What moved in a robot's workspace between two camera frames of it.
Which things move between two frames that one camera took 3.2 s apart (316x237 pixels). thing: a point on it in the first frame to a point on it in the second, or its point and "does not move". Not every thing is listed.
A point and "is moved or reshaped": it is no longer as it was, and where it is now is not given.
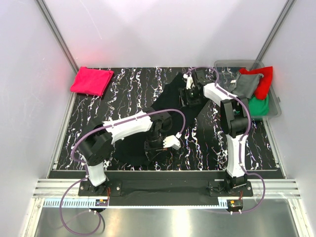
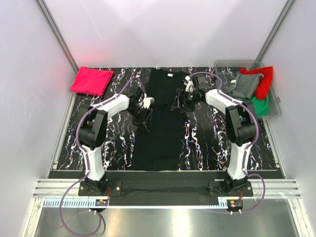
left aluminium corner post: x=58 y=35 does not move
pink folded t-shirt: x=91 y=81 does not move
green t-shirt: x=258 y=107 does not move
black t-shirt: x=164 y=138 is moved or reshaped
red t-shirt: x=263 y=87 does not move
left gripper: x=151 y=152 to x=143 y=121
